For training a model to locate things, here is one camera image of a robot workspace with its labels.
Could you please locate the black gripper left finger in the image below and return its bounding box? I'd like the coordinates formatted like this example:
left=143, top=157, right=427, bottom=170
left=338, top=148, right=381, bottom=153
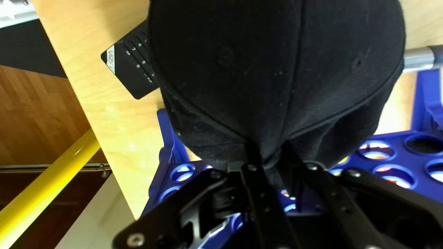
left=240, top=145, right=302, bottom=249

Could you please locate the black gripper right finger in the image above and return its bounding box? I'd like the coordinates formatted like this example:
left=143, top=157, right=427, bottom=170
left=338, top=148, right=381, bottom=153
left=279, top=142, right=372, bottom=249

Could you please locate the black snapback cap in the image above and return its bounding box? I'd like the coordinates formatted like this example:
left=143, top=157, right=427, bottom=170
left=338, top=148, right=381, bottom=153
left=147, top=0, right=408, bottom=175

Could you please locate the blue Connect Four grid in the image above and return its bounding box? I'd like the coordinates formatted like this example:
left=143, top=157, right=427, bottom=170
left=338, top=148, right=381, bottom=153
left=143, top=67, right=443, bottom=249

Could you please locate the thin metal bar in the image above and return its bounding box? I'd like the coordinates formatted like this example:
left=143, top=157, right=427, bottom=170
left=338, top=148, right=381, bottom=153
left=0, top=162, right=114, bottom=179

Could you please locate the dark grey long tool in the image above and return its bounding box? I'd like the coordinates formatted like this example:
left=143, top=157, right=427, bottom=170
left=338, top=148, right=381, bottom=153
left=403, top=44, right=443, bottom=73

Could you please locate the black remote with white buttons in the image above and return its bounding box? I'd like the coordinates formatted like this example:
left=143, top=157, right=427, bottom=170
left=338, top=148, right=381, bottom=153
left=100, top=19, right=164, bottom=101

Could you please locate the yellow pole with black base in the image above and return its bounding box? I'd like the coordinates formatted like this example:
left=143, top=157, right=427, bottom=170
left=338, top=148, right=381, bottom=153
left=0, top=128, right=102, bottom=249

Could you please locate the black flat floor plate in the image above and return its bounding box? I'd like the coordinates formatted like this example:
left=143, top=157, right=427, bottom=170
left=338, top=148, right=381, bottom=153
left=0, top=18, right=67, bottom=79

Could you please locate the aluminium cart frame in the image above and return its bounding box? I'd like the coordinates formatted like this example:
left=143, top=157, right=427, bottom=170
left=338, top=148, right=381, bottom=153
left=0, top=0, right=39, bottom=30

